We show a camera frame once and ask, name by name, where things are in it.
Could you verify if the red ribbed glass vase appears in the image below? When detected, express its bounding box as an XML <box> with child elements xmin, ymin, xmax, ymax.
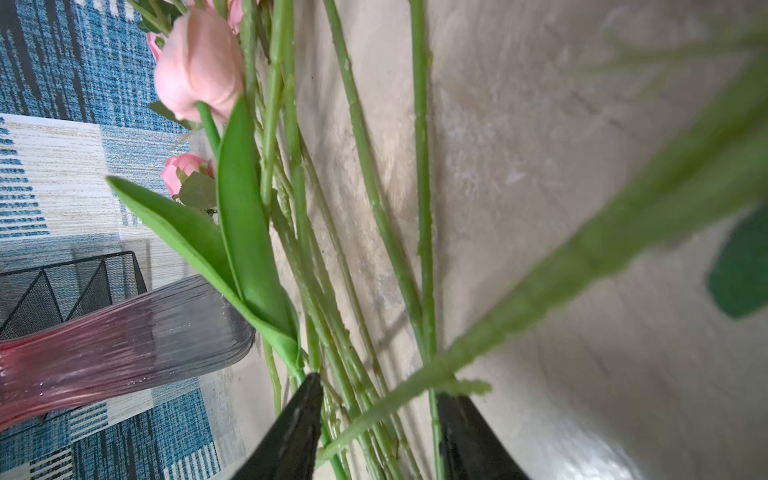
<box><xmin>1</xmin><ymin>276</ymin><xmax>255</xmax><ymax>429</ymax></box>

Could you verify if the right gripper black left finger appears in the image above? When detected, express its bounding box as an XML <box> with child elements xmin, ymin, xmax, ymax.
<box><xmin>233</xmin><ymin>372</ymin><xmax>324</xmax><ymax>480</ymax></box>

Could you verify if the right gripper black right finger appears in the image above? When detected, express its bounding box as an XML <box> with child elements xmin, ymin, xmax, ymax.
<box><xmin>437</xmin><ymin>393</ymin><xmax>530</xmax><ymax>480</ymax></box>

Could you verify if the black wire mesh shelf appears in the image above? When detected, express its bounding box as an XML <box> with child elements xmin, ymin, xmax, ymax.
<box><xmin>1</xmin><ymin>251</ymin><xmax>147</xmax><ymax>340</ymax></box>

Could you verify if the small pink rosebud stem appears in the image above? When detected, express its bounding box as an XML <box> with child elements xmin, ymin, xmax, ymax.
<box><xmin>160</xmin><ymin>153</ymin><xmax>217</xmax><ymax>214</ymax></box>

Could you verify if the white and pale blue rose stem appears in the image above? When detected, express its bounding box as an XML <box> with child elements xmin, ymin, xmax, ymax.
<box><xmin>314</xmin><ymin>35</ymin><xmax>768</xmax><ymax>466</ymax></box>

